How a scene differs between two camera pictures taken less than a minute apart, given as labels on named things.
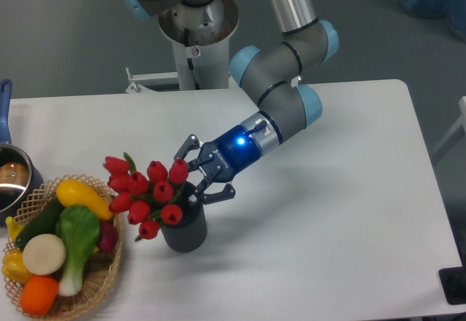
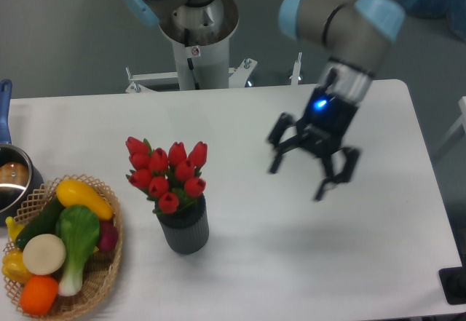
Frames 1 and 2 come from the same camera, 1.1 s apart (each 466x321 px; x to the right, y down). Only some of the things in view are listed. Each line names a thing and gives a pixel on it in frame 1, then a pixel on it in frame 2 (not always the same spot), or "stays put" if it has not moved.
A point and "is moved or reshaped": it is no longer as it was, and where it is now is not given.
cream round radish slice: x=44 y=254 stays put
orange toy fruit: x=37 y=295 stays put
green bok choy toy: x=79 y=227 stays put
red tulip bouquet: x=145 y=197 is moved or reshaped
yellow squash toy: x=70 y=192 stays put
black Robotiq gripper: x=231 y=152 to x=322 y=129
